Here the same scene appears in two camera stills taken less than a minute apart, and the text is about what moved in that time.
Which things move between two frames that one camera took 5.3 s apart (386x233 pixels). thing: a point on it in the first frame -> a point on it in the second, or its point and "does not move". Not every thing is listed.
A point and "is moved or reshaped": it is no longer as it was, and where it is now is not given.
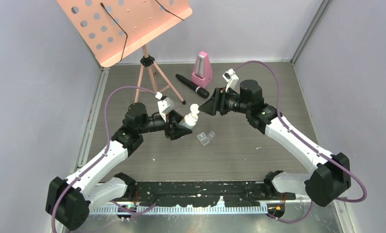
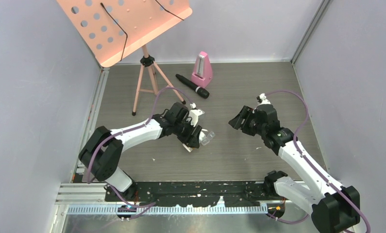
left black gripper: [176, 130] -> [193, 141]
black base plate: [202, 193] does not move
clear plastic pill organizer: [204, 139] does not move
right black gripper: [217, 103] -> [246, 113]
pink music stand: [111, 29] does not move
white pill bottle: [189, 120] is moved or reshaped
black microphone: [202, 92] does not move
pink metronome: [202, 74] does not move
